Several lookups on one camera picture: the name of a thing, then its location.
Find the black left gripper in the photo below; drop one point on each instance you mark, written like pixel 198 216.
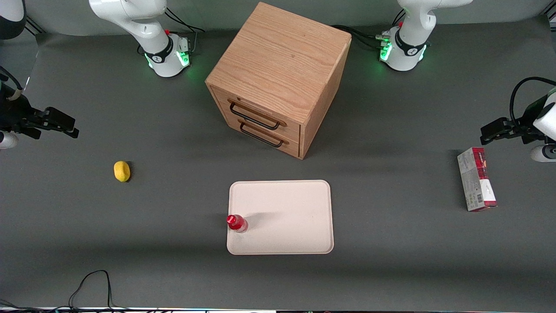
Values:
pixel 522 126

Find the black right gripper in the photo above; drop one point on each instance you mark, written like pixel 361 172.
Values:
pixel 16 117

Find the coke bottle with red cap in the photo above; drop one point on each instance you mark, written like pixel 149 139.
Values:
pixel 236 223

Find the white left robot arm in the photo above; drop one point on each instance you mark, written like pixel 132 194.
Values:
pixel 417 17

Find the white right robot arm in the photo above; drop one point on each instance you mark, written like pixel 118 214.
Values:
pixel 130 13

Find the beige plastic tray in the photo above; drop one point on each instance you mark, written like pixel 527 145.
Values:
pixel 286 221

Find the red tartan shortbread box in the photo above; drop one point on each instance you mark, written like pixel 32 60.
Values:
pixel 471 182

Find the yellow lemon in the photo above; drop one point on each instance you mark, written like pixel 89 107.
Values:
pixel 121 171

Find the wooden two-drawer cabinet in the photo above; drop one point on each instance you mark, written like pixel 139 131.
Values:
pixel 282 61

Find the dark metal frame rail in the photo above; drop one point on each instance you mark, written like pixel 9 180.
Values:
pixel 34 28

